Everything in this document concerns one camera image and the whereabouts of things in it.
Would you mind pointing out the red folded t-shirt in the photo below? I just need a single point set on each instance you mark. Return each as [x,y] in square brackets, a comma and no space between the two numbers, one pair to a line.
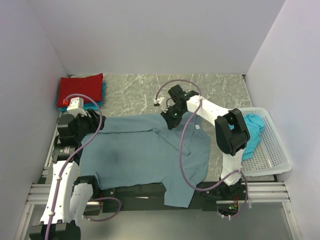
[90,86]

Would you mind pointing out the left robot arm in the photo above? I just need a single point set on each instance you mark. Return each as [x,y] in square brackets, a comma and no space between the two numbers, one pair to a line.
[69,192]

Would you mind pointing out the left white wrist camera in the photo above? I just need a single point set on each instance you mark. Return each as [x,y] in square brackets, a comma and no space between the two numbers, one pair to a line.
[75,106]

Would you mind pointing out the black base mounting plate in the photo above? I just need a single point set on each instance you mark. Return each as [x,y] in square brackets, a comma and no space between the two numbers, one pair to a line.
[150,197]

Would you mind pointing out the white perforated plastic basket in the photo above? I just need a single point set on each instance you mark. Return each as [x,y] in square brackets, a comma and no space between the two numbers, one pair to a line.
[270,157]

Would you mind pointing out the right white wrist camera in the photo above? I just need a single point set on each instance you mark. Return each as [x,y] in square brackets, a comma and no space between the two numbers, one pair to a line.
[161,102]

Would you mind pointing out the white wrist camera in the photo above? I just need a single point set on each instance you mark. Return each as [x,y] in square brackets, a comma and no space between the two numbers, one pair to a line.
[75,106]
[161,102]

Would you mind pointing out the aluminium frame rail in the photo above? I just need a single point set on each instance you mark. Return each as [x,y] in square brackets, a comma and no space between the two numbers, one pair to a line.
[258,192]

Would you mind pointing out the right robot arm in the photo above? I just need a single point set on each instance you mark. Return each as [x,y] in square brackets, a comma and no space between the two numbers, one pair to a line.
[231,132]

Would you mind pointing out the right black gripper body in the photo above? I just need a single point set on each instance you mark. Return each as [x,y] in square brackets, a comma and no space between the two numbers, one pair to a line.
[173,115]

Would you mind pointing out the crumpled teal t-shirt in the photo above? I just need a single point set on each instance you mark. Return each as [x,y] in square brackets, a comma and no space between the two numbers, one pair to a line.
[255,126]

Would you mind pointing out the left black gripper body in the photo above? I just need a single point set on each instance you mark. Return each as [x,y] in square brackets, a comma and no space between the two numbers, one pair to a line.
[85,125]

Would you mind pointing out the grey-blue t-shirt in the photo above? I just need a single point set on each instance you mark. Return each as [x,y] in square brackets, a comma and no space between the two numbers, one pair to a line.
[140,149]

